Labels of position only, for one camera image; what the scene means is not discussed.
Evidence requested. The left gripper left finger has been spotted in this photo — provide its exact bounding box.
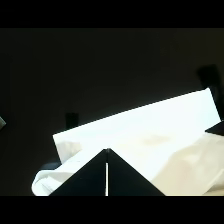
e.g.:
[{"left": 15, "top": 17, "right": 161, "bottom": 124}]
[{"left": 49, "top": 148, "right": 108, "bottom": 197}]

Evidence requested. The white T-shirt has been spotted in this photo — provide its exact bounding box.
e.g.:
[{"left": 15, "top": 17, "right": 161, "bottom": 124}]
[{"left": 31, "top": 87, "right": 224, "bottom": 197}]

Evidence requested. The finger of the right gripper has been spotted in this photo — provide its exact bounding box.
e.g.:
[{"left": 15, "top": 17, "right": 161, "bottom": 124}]
[{"left": 204, "top": 120, "right": 224, "bottom": 137}]

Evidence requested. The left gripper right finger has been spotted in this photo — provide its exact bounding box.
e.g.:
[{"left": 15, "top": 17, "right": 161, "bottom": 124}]
[{"left": 107, "top": 148, "right": 166, "bottom": 197}]

